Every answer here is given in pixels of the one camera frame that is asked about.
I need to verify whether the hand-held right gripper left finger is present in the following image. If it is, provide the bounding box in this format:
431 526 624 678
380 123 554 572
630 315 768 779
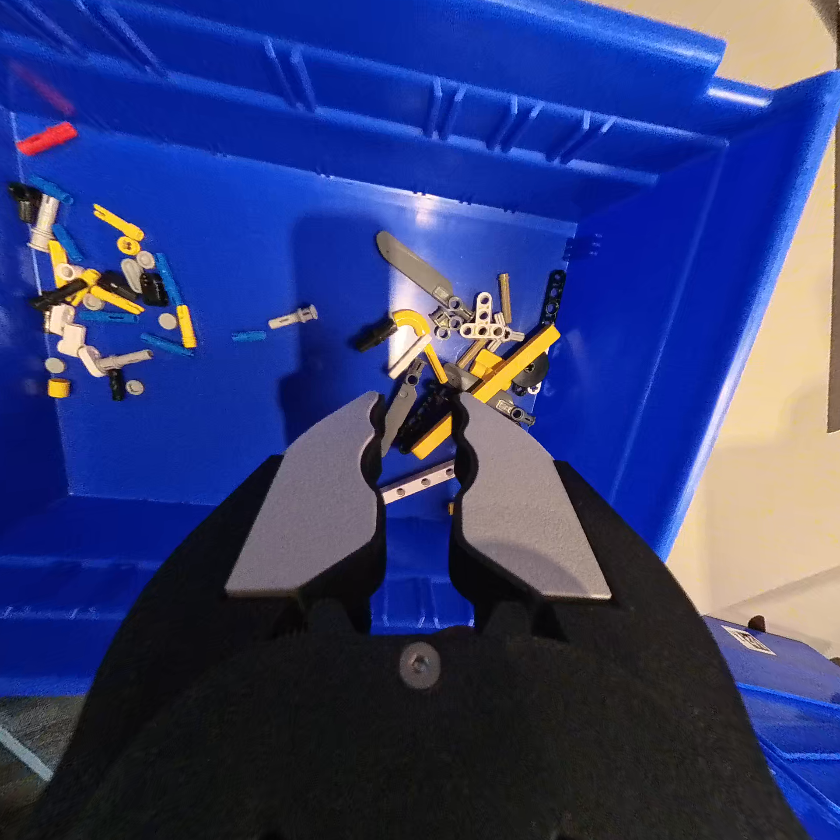
225 391 388 599

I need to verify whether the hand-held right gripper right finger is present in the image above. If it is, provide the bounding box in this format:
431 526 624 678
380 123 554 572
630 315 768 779
450 392 614 601

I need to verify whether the large blue plastic bin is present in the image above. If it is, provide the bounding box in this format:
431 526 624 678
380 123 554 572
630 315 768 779
0 0 840 698

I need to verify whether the pile of yellow grey lego parts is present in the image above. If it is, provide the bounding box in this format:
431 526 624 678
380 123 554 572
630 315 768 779
375 230 568 460

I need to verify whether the light grey lego beam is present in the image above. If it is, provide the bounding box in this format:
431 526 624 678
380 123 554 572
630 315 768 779
379 461 458 505

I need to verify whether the black lego pin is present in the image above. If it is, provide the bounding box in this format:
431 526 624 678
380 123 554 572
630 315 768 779
356 319 399 352

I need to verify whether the heap of small lego pins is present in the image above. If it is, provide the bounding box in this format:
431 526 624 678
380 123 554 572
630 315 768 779
8 176 198 401

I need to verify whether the red lego pin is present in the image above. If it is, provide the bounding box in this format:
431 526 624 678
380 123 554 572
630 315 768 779
16 121 78 156

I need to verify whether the blue bin with white label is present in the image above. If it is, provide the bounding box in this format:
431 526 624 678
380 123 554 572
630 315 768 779
702 613 840 840

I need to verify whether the dark grey post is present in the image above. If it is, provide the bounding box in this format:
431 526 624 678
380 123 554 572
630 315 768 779
827 0 840 434

